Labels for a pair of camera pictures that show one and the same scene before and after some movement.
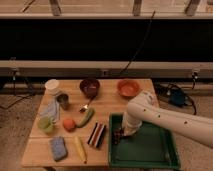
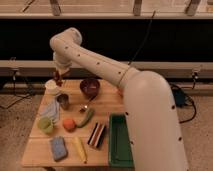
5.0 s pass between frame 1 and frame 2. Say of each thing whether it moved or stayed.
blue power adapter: stayed
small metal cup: stayed
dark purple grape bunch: moved
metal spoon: stayed
